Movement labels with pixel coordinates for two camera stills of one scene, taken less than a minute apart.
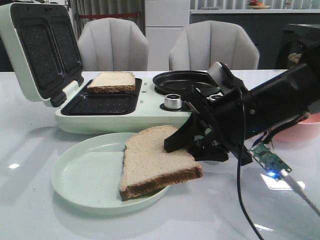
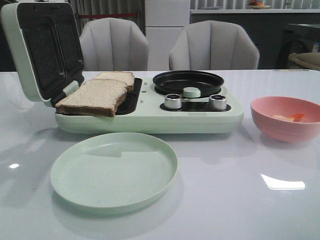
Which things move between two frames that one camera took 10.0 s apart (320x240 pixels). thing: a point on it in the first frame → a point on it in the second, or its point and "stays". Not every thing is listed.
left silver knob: (172, 101) stays
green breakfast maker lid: (43, 43) stays
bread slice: (113, 82) stays
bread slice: (147, 165) → (97, 97)
